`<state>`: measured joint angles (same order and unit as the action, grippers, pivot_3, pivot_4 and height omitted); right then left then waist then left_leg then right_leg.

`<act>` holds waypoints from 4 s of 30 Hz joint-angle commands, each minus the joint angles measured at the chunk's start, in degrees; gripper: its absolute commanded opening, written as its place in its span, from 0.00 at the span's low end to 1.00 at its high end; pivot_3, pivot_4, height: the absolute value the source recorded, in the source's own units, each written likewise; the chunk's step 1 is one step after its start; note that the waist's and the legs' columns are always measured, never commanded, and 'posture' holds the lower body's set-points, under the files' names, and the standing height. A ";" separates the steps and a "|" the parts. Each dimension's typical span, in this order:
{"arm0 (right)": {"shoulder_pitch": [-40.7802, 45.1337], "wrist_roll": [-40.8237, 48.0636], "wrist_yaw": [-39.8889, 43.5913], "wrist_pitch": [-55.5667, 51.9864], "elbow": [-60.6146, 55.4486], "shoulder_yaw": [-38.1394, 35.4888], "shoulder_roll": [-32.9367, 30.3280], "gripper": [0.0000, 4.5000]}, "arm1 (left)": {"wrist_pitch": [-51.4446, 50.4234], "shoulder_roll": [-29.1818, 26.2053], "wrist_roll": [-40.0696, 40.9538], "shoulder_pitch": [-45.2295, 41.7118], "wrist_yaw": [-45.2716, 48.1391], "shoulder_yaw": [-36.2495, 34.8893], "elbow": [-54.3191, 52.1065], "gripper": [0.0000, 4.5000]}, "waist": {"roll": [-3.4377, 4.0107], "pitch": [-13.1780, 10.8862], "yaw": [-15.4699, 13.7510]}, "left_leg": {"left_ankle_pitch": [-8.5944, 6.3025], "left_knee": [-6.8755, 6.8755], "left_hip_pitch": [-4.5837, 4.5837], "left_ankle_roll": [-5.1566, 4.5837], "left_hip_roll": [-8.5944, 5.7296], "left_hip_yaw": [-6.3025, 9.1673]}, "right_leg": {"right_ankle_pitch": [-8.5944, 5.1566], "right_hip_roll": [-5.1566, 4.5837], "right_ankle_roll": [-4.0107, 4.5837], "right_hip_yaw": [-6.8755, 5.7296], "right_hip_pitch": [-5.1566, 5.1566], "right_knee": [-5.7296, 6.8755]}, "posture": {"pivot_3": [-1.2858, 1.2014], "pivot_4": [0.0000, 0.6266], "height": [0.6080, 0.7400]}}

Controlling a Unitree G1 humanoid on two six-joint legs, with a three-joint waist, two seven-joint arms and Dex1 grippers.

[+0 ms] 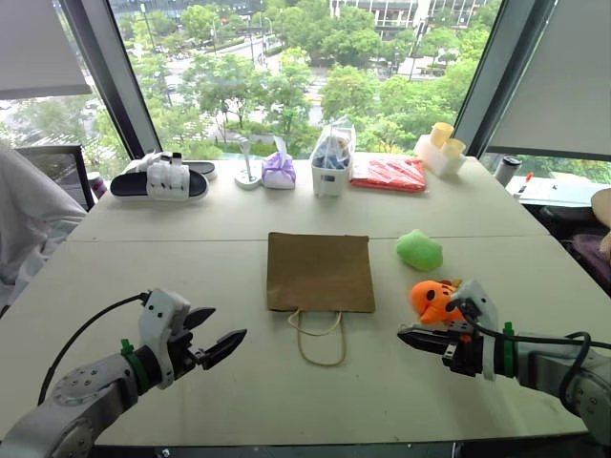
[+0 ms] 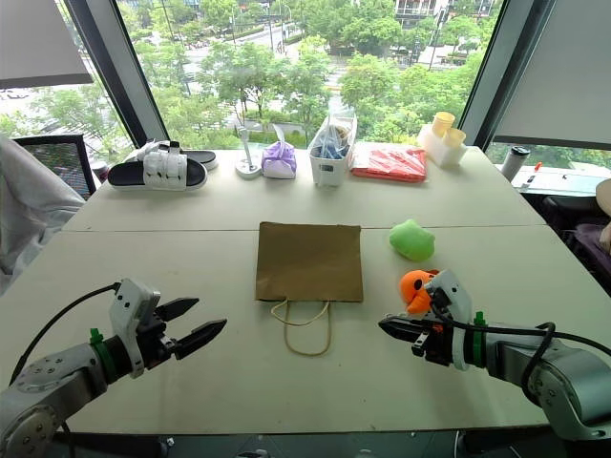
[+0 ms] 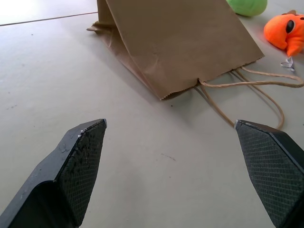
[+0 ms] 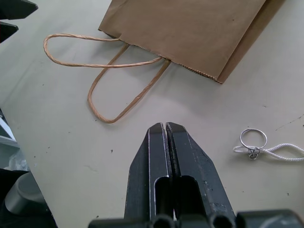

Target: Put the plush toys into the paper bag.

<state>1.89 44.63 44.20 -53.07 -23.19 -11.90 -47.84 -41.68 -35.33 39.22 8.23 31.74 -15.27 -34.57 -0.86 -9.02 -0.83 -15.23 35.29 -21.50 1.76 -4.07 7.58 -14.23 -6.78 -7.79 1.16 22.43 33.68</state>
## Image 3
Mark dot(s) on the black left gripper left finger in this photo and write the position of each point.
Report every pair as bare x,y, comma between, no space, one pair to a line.
66,180

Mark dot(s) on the clear plastic tag loop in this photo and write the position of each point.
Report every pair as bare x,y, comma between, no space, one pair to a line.
288,64

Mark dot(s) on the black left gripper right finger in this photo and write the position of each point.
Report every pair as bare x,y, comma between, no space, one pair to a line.
268,161

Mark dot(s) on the green plush toy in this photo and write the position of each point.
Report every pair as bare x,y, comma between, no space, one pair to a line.
248,6

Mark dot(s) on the brown paper bag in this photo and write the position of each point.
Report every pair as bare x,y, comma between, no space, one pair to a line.
180,42

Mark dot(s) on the orange plush toy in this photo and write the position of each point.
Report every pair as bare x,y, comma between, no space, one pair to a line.
286,31

